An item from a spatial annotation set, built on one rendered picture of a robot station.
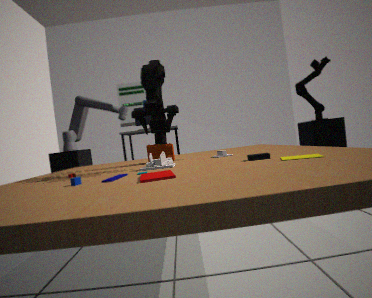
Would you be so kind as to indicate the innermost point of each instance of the blue flat bar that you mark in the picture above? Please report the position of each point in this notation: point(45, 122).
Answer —
point(114, 178)

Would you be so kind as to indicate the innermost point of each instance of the small blue block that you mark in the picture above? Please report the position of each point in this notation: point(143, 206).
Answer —
point(75, 181)

